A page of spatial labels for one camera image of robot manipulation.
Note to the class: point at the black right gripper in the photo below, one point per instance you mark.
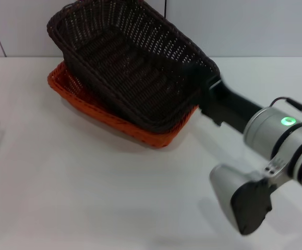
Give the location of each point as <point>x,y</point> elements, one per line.
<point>231,106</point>

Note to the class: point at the dark brown woven basket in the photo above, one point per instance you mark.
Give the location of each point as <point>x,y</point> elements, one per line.
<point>130,70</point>

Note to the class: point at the orange woven plastic basket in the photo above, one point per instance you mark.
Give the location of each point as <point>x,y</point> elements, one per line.
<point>140,132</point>

